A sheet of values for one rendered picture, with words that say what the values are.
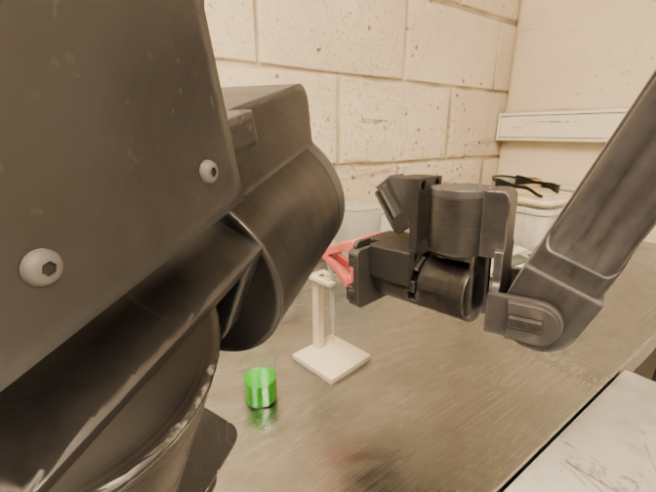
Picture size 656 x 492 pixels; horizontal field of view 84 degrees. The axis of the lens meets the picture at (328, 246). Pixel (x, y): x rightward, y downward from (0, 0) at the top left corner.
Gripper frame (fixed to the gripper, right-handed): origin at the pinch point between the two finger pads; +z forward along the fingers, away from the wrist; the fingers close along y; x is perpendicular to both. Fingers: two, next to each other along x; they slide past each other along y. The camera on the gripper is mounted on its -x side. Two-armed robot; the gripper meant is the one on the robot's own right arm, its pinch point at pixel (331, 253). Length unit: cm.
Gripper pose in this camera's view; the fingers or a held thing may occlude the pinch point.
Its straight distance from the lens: 48.0
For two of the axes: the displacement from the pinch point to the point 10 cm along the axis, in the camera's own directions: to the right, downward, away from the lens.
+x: 0.3, 9.6, 2.8
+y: -7.2, 2.1, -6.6
